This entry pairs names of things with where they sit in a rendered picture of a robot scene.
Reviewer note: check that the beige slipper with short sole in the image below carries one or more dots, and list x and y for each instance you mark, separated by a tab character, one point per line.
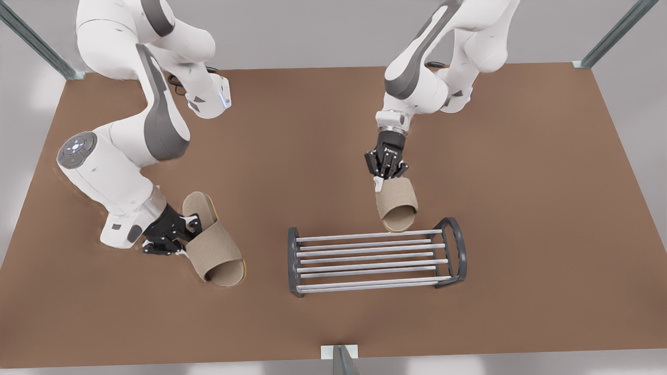
397	203

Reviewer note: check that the beige slipper with long sole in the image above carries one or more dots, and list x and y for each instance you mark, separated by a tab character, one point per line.
213	250

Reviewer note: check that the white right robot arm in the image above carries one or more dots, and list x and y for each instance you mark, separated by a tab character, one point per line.
125	135

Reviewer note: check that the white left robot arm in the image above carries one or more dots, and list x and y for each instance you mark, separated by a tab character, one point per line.
417	78

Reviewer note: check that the grey metal shoe rack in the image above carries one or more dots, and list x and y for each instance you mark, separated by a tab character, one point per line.
375	258

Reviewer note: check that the silver frame post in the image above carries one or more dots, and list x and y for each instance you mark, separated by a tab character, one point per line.
341	359
36	41
615	34

